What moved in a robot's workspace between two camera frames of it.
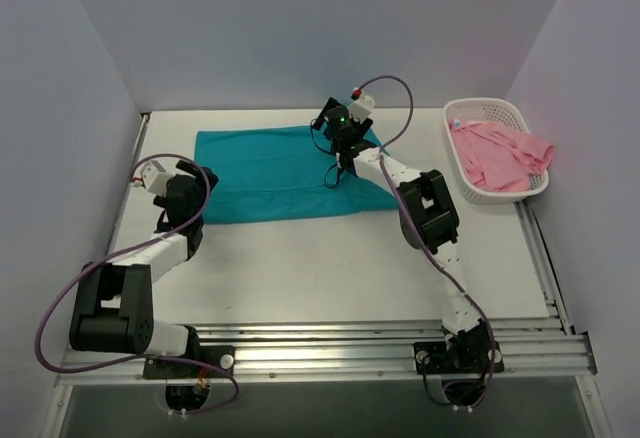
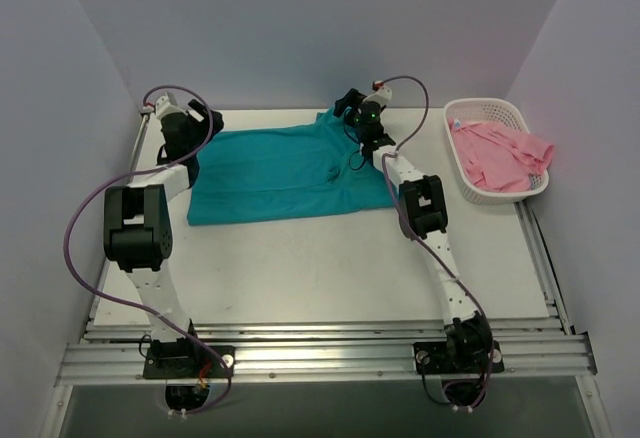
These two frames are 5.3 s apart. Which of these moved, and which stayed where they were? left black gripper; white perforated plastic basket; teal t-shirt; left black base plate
Moved: left black gripper
Stayed: white perforated plastic basket; left black base plate; teal t-shirt
